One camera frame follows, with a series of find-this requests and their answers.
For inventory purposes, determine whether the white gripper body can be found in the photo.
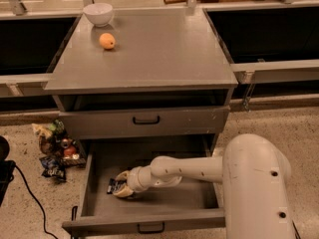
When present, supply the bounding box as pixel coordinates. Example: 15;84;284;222
126;165;183;194

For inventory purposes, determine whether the blue rxbar blueberry wrapper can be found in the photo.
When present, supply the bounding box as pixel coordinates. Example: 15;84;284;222
107;178;126;194

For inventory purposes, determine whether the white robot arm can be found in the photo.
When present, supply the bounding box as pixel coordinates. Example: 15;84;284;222
113;133;295;239

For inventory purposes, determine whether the open grey middle drawer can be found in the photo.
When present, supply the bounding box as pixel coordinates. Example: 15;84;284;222
63;134;225;238

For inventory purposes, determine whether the closed grey top drawer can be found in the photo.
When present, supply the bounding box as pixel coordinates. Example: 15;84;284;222
59;106;230;139

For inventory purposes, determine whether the grey drawer cabinet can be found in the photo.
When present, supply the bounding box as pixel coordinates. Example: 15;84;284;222
43;6;239;141

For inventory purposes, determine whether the red soda can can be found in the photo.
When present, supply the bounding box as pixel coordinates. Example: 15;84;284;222
64;145;77;158

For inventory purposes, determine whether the dark blue chip bag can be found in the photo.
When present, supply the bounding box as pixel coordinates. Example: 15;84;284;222
40;156;66;181

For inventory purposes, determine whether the pile of snack packages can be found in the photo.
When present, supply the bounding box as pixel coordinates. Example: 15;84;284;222
31;119;86;166

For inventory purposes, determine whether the black device on floor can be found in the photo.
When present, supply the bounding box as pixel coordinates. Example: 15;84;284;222
0;136;16;206

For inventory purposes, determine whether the orange fruit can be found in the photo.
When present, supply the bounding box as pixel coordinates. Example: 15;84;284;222
99;33;116;50

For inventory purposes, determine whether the white bowl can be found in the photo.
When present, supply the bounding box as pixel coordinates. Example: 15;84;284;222
83;3;114;27

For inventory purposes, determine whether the black cable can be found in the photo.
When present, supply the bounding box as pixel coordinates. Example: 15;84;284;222
13;164;60;239

